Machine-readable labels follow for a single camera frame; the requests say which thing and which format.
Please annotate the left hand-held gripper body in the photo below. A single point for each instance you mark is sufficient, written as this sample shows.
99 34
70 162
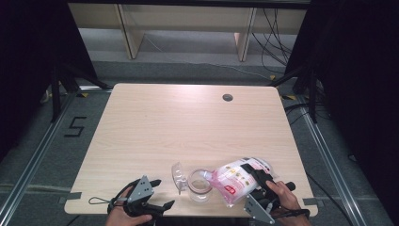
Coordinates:
141 191

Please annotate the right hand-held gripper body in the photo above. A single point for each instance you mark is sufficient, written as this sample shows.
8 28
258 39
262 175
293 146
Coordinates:
258 208

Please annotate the white powder packet pink print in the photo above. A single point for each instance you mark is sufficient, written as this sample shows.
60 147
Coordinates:
232 179

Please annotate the clear glass jar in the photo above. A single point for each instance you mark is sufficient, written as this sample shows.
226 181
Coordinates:
199 192

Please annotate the person's right hand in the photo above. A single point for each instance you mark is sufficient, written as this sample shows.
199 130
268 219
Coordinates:
288 201

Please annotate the person's left hand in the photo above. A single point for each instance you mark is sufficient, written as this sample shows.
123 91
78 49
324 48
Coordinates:
125 219

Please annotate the grey tape strip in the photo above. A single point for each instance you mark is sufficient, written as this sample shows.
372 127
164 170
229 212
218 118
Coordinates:
310 201
73 196

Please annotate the grey round table grommet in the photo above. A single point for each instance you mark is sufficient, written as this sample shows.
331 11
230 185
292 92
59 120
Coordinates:
227 97

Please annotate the yellow black floor tape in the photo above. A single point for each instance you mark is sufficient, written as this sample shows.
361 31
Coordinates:
288 97
83 94
272 77

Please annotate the black metal stand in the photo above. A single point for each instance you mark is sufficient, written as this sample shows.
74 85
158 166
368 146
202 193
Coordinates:
312 94
55 94

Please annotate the black curtain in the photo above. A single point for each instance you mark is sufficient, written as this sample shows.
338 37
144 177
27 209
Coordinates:
360 62
25 47

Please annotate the light wooden shelf unit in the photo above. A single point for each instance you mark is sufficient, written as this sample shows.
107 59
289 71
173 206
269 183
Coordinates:
188 15

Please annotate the aluminium floor rail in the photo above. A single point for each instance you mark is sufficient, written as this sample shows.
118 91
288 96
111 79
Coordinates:
37 157
329 163

